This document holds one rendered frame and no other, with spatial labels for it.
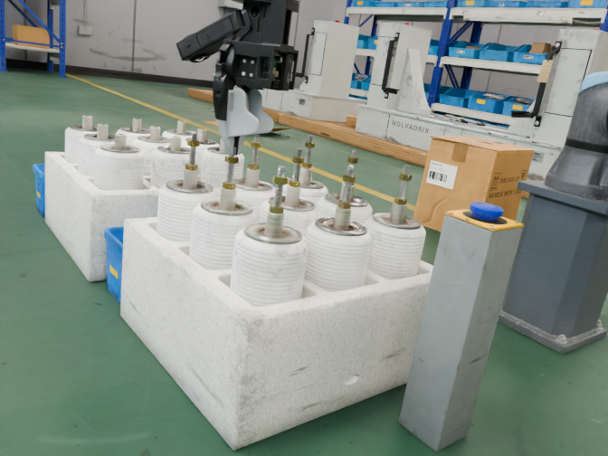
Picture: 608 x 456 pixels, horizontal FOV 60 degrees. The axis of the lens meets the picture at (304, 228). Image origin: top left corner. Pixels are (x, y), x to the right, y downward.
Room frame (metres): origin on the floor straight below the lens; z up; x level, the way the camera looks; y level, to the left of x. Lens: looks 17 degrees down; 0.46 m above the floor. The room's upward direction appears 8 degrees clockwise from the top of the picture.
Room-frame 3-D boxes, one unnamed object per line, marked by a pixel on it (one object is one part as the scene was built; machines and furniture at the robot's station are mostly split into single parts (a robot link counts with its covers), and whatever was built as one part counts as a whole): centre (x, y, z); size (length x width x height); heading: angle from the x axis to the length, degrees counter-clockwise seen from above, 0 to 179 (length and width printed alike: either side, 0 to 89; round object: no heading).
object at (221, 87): (0.72, 0.13, 0.42); 0.05 x 0.02 x 0.09; 158
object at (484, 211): (0.65, -0.22, 0.32); 0.04 x 0.04 x 0.02
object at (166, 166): (1.13, 0.30, 0.16); 0.10 x 0.10 x 0.18
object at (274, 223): (0.65, 0.04, 0.26); 0.02 x 0.02 x 0.03
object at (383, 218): (0.80, -0.14, 0.25); 0.08 x 0.08 x 0.01
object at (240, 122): (0.72, 0.10, 0.38); 0.06 x 0.03 x 0.09; 68
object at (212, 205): (0.74, 0.11, 0.25); 0.08 x 0.08 x 0.01
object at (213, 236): (0.74, 0.11, 0.16); 0.10 x 0.10 x 0.18
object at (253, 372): (0.82, 0.02, 0.09); 0.39 x 0.39 x 0.18; 40
